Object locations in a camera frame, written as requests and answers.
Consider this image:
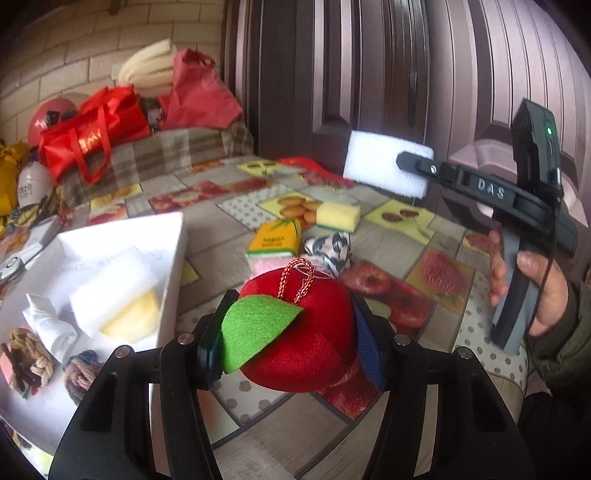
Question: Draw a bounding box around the red plush apple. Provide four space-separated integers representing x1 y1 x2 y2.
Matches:
221 258 361 393

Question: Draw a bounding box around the black white patterned cloth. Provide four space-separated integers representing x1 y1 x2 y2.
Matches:
304 232 352 278

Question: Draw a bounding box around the yellow tissue pack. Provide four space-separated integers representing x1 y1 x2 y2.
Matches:
245 219 301 258

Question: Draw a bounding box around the yellow green scrub sponge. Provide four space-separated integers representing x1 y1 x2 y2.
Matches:
315 202 361 233

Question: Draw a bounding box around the grey pink braided rope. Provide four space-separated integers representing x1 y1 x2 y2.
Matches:
63 350 105 402

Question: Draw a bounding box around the large white foam block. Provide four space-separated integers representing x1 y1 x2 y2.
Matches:
342 131 434 199

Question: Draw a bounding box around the brown beige braided rope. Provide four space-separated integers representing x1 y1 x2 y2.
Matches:
0 327 56 398

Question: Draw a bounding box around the yellow round sponge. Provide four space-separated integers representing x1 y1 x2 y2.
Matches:
99 290 159 343

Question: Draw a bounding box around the pink fluffy plush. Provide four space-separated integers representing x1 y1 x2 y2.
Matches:
246 256 294 277

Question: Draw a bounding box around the fruit print tablecloth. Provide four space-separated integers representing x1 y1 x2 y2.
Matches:
69 157 528 479

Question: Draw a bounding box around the white cardboard tray box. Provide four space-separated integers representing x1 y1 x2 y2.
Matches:
0 210 189 455

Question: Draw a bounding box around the brown wooden door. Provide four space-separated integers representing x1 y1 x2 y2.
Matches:
221 0 591 259

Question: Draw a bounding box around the plaid blanket cushion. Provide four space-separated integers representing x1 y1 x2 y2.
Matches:
61 121 253 208

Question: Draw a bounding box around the red bag on floor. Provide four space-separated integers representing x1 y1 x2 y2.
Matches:
276 156 329 174

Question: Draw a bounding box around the white power bank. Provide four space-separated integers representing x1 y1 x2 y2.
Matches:
20 215 61 255

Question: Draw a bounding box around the white helmet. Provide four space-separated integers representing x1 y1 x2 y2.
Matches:
17 161 56 209

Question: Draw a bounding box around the red plastic bag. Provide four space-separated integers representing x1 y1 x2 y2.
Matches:
159 49 242 130

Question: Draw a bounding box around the red tote bag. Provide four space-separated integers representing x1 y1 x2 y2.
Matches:
38 86 150 184

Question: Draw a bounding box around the yellow shopping bag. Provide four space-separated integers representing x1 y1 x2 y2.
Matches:
0 141 29 216

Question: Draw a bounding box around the cream foam roll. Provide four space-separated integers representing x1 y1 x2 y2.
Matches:
115 39 177 99

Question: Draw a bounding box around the red helmet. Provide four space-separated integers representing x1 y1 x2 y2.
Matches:
27 97 78 149

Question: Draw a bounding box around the white wireless charger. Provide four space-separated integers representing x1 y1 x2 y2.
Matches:
0 244 43 284

